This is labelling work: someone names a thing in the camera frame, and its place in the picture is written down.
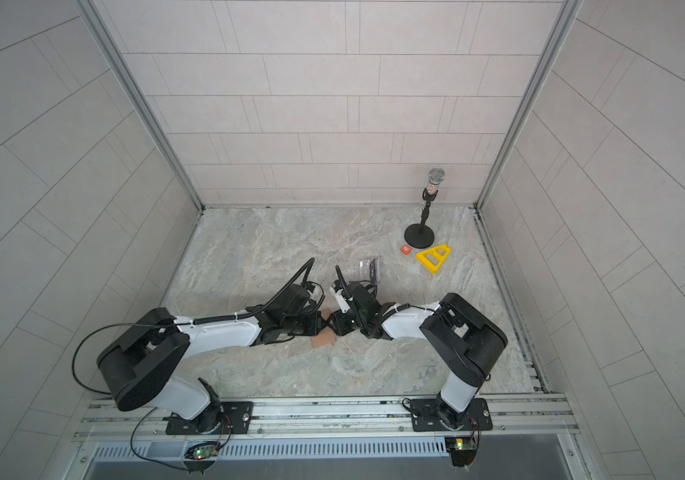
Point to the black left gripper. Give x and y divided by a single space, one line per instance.
315 324

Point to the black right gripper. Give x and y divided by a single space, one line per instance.
337 319

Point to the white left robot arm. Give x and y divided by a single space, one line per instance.
140 367

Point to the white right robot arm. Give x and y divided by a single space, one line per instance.
468 342

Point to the black card in stand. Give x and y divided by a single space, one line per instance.
373 270

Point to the clear acrylic card stand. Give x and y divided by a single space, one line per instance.
362 270

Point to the yellow triangle block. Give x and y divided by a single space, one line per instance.
433 258

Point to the black microphone stand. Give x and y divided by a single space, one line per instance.
419 235

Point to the white ventilation grille strip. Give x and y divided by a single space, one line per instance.
279 449

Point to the right circuit board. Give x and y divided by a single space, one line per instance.
461 450

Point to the left green circuit board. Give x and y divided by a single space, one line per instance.
202 451

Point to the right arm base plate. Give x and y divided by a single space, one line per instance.
434 415

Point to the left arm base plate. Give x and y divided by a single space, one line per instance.
207 418

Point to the aluminium mounting rail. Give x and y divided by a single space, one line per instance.
337 417

